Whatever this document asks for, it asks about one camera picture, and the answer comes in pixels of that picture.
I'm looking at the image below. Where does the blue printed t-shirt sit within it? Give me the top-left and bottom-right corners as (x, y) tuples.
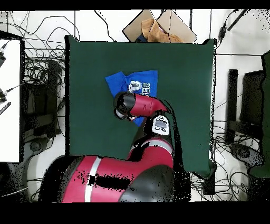
(104, 70), (159, 127)

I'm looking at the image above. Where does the dark green table cloth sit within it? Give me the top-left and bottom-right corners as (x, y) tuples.
(64, 35), (217, 178)

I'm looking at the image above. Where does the tan towel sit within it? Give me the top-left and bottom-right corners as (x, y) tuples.
(141, 18), (184, 43)

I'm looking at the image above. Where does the brown cardboard box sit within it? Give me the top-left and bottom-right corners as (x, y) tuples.
(122, 9), (198, 43)

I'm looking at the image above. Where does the black power adapter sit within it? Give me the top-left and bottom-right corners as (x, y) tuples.
(218, 22), (228, 41)

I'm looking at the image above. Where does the white desk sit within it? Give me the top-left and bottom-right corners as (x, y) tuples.
(0, 39), (22, 163)

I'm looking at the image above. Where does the black striped bar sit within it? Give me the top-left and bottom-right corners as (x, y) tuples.
(0, 101), (12, 116)

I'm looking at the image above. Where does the green draped cloth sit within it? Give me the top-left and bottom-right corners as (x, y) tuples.
(248, 50), (270, 178)

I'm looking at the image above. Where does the thin black rod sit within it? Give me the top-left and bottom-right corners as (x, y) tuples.
(226, 8), (250, 32)

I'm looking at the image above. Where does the long black cable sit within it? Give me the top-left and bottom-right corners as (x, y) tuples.
(94, 10), (116, 42)

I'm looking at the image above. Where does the black cable tangle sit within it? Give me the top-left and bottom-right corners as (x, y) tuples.
(21, 10), (82, 72)
(189, 126), (249, 202)

